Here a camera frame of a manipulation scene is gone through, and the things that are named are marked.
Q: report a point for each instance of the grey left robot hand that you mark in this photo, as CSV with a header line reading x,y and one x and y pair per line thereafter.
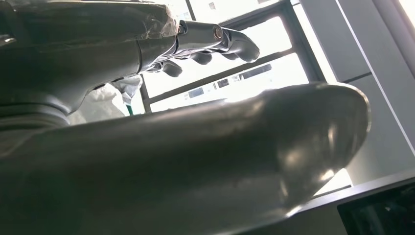
x,y
194,168

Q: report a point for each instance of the grey plastic parcel bag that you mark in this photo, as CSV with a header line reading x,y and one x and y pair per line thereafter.
x,y
103,103

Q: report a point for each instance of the black inbound scanner machine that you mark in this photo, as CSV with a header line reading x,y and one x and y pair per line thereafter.
x,y
382,214

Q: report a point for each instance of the dark window frame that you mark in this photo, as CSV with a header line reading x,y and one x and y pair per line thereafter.
x,y
298,42

